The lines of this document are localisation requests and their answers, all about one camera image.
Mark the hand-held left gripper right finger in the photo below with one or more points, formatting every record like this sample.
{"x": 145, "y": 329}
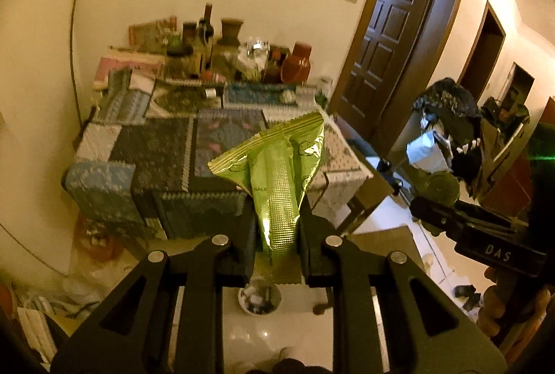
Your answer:
{"x": 312, "y": 248}

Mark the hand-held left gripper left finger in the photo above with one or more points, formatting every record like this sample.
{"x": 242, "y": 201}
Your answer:
{"x": 245, "y": 244}

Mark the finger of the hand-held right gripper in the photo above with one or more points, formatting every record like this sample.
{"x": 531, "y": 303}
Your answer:
{"x": 438, "y": 218}
{"x": 490, "y": 213}

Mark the white bowl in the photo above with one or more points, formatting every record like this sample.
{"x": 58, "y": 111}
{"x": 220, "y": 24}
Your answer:
{"x": 260, "y": 300}

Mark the green snack packet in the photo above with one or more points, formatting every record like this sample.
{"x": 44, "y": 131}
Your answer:
{"x": 277, "y": 183}

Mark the person's right hand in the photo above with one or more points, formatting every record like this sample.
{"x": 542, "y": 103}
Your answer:
{"x": 494, "y": 313}

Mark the green round tin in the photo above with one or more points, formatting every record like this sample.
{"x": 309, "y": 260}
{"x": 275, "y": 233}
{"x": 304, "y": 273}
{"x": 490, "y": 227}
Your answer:
{"x": 441, "y": 188}

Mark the white low stand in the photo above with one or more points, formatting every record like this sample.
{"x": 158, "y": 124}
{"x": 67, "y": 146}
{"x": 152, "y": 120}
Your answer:
{"x": 390, "y": 248}

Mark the dark shoe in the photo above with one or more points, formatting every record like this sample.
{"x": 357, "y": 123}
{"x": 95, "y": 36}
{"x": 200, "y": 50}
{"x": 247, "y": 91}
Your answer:
{"x": 467, "y": 297}

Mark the white plastic bag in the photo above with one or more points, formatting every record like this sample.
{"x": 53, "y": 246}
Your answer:
{"x": 429, "y": 150}

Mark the patchwork tablecloth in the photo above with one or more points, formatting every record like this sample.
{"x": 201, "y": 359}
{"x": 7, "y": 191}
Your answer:
{"x": 173, "y": 157}

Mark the dark clothes pile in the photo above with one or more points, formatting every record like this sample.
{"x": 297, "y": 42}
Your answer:
{"x": 451, "y": 105}

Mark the red basin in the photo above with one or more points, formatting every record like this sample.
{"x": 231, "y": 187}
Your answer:
{"x": 97, "y": 239}

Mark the small white tube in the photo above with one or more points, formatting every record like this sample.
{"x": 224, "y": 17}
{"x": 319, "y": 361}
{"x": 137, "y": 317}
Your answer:
{"x": 210, "y": 93}

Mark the clear glass jar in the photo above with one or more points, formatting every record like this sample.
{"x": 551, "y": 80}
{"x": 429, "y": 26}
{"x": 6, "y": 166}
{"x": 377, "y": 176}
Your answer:
{"x": 324, "y": 90}

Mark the small red lid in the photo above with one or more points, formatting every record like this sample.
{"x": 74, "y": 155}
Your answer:
{"x": 210, "y": 77}

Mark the red sauce bottle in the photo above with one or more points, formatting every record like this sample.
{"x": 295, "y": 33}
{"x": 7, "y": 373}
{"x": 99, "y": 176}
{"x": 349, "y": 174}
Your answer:
{"x": 272, "y": 68}

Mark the red thermos jug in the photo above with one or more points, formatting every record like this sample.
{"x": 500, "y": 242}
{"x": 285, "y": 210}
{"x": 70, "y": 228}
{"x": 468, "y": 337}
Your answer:
{"x": 297, "y": 64}

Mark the dark brown panel door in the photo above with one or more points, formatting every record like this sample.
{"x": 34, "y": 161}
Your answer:
{"x": 386, "y": 40}

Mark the beige ceramic jar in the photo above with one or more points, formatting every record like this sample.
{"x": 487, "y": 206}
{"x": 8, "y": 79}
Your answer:
{"x": 225, "y": 59}

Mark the labelled brown liquor bottle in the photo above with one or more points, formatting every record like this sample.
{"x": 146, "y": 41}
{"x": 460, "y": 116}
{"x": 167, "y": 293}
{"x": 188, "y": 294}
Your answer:
{"x": 201, "y": 53}

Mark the black-lidded glass jar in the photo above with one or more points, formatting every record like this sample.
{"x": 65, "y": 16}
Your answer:
{"x": 179, "y": 59}

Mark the crumpled silver foil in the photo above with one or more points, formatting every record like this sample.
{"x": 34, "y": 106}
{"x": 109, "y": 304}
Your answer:
{"x": 256, "y": 48}

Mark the pink patterned box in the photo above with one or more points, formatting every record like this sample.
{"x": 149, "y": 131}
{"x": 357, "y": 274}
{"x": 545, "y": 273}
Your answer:
{"x": 128, "y": 68}

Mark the brown ceramic vase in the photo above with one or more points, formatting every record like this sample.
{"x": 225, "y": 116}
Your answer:
{"x": 231, "y": 32}

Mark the green can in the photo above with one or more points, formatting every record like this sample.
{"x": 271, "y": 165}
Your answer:
{"x": 174, "y": 40}

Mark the dark brown jar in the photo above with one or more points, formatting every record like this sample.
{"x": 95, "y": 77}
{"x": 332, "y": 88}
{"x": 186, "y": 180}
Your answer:
{"x": 189, "y": 35}

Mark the dark wine bottle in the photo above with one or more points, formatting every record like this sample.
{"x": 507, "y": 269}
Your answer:
{"x": 207, "y": 25}

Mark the stack of white papers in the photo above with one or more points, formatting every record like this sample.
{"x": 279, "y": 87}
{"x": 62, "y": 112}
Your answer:
{"x": 37, "y": 326}

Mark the red patterned snack bag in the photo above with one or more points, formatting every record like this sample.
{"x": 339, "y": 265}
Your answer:
{"x": 151, "y": 31}

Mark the thin dark stick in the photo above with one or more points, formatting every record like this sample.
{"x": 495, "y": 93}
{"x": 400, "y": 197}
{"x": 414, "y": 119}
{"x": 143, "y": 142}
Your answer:
{"x": 73, "y": 53}

